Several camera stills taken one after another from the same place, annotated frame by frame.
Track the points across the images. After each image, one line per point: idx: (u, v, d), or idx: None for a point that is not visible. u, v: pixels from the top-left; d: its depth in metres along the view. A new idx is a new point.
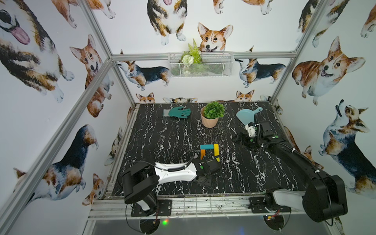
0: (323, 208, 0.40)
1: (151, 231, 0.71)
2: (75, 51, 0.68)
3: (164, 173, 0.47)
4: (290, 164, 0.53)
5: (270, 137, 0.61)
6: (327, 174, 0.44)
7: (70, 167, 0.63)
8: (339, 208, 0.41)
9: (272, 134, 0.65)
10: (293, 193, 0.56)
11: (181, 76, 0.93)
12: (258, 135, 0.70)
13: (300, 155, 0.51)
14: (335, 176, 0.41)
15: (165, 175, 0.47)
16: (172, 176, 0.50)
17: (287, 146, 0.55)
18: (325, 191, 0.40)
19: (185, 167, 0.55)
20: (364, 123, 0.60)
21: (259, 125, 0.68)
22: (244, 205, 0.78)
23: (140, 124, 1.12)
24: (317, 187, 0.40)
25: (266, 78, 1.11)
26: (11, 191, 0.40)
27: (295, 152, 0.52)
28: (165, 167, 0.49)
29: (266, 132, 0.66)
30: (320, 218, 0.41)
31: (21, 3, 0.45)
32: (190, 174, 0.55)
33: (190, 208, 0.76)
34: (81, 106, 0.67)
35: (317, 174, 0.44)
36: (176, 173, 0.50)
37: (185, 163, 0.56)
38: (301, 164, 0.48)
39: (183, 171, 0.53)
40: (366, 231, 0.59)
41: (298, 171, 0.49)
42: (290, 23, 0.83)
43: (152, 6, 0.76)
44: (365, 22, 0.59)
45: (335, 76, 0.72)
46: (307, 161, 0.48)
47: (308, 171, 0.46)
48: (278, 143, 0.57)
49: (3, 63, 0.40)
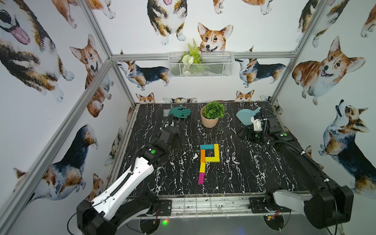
0: (326, 217, 0.39)
1: (152, 231, 0.70)
2: (75, 51, 0.68)
3: (108, 200, 0.41)
4: (296, 167, 0.50)
5: (276, 134, 0.56)
6: (337, 184, 0.41)
7: (70, 167, 0.63)
8: (342, 217, 0.41)
9: (279, 131, 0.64)
10: (294, 196, 0.55)
11: (181, 76, 0.93)
12: (265, 131, 0.65)
13: (308, 159, 0.48)
14: (345, 186, 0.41)
15: (111, 201, 0.41)
16: (121, 197, 0.44)
17: (295, 147, 0.51)
18: (332, 202, 0.38)
19: (132, 171, 0.47)
20: (364, 123, 0.60)
21: (266, 120, 0.63)
22: (244, 205, 0.78)
23: (140, 124, 1.12)
24: (325, 198, 0.38)
25: (266, 79, 1.11)
26: (11, 190, 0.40)
27: (304, 155, 0.49)
28: (108, 192, 0.42)
29: (272, 129, 0.61)
30: (320, 224, 0.41)
31: (21, 3, 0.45)
32: (143, 171, 0.48)
33: (190, 208, 0.76)
34: (82, 106, 0.67)
35: (325, 183, 0.42)
36: (124, 187, 0.44)
37: (129, 168, 0.48)
38: (311, 170, 0.45)
39: (134, 176, 0.46)
40: (365, 230, 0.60)
41: (306, 176, 0.46)
42: (290, 23, 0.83)
43: (152, 6, 0.76)
44: (365, 22, 0.59)
45: (335, 76, 0.72)
46: (317, 167, 0.45)
47: (316, 178, 0.43)
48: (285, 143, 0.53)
49: (3, 63, 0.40)
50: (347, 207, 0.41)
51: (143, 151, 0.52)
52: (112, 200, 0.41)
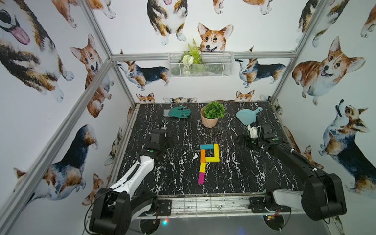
0: (320, 205, 0.41)
1: (151, 231, 0.70)
2: (75, 51, 0.68)
3: (127, 183, 0.46)
4: (288, 163, 0.54)
5: (270, 139, 0.62)
6: (325, 173, 0.44)
7: (70, 167, 0.63)
8: (337, 207, 0.41)
9: (272, 136, 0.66)
10: (293, 193, 0.55)
11: (181, 76, 0.93)
12: (259, 137, 0.71)
13: (298, 154, 0.52)
14: (333, 174, 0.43)
15: (129, 184, 0.46)
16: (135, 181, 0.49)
17: (286, 146, 0.57)
18: (321, 188, 0.41)
19: (140, 163, 0.54)
20: (364, 123, 0.60)
21: (260, 127, 0.69)
22: (244, 205, 0.78)
23: (140, 124, 1.12)
24: (314, 184, 0.41)
25: (266, 79, 1.11)
26: (11, 191, 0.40)
27: (294, 152, 0.54)
28: (123, 178, 0.47)
29: (267, 134, 0.67)
30: (319, 216, 0.41)
31: (21, 3, 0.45)
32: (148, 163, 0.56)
33: (190, 208, 0.76)
34: (82, 106, 0.67)
35: (314, 172, 0.45)
36: (136, 174, 0.50)
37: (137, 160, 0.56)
38: (300, 162, 0.49)
39: (142, 166, 0.53)
40: (366, 230, 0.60)
41: (297, 170, 0.50)
42: (290, 23, 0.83)
43: (152, 6, 0.76)
44: (365, 22, 0.59)
45: (335, 76, 0.72)
46: (306, 161, 0.49)
47: (305, 169, 0.47)
48: (277, 144, 0.59)
49: (3, 63, 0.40)
50: (339, 195, 0.43)
51: (142, 152, 0.60)
52: (130, 183, 0.46)
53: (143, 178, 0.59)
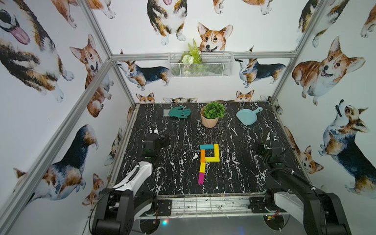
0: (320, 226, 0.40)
1: (151, 231, 0.71)
2: (75, 51, 0.68)
3: (129, 182, 0.48)
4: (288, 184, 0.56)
5: (273, 164, 0.65)
6: (324, 192, 0.45)
7: (70, 167, 0.63)
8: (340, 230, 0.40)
9: (277, 161, 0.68)
10: (295, 203, 0.54)
11: (181, 76, 0.93)
12: (265, 159, 0.72)
13: (298, 176, 0.54)
14: (332, 193, 0.44)
15: (131, 184, 0.47)
16: (137, 181, 0.51)
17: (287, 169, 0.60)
18: (318, 206, 0.42)
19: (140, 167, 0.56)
20: (364, 123, 0.60)
21: (270, 150, 0.69)
22: (244, 205, 0.78)
23: (140, 124, 1.12)
24: (311, 200, 0.43)
25: (266, 79, 1.11)
26: (11, 191, 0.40)
27: (295, 175, 0.56)
28: (126, 180, 0.49)
29: (272, 159, 0.68)
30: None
31: (21, 3, 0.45)
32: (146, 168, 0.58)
33: (190, 208, 0.76)
34: (82, 106, 0.67)
35: (312, 190, 0.46)
36: (138, 175, 0.52)
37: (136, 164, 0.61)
38: (299, 182, 0.51)
39: (142, 169, 0.55)
40: (366, 231, 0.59)
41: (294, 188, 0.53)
42: (290, 23, 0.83)
43: (152, 6, 0.76)
44: (365, 22, 0.59)
45: (335, 76, 0.72)
46: (305, 181, 0.51)
47: (304, 187, 0.48)
48: (280, 168, 0.61)
49: (3, 63, 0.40)
50: (340, 216, 0.43)
51: (140, 159, 0.62)
52: (132, 181, 0.48)
53: (142, 181, 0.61)
